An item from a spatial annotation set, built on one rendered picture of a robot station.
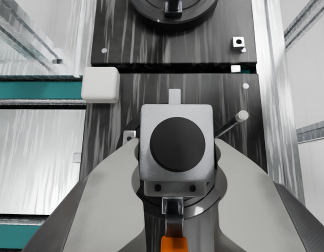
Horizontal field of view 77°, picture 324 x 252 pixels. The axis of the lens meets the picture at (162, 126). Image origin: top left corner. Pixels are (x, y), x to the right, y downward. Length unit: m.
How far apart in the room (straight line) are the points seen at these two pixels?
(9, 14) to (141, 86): 0.16
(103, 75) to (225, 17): 0.20
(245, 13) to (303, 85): 0.19
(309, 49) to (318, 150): 0.20
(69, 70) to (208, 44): 0.21
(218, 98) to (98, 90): 0.16
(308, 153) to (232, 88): 0.21
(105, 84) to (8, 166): 0.21
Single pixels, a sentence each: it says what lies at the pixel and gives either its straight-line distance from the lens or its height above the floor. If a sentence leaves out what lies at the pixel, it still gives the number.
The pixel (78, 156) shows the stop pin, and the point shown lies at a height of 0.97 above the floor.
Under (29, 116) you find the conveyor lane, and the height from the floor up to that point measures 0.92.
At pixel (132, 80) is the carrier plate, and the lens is 0.29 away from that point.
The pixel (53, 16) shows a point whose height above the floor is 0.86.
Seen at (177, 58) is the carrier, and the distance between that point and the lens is 0.31.
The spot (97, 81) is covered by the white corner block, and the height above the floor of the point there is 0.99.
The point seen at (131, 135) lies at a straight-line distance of 0.23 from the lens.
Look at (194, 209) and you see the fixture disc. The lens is 0.25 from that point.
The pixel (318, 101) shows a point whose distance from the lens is 0.49.
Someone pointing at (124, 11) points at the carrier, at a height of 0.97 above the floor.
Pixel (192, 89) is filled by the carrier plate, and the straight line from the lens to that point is 0.29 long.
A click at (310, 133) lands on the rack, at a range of 0.35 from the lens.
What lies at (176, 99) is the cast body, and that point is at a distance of 0.17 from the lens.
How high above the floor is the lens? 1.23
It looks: 77 degrees down
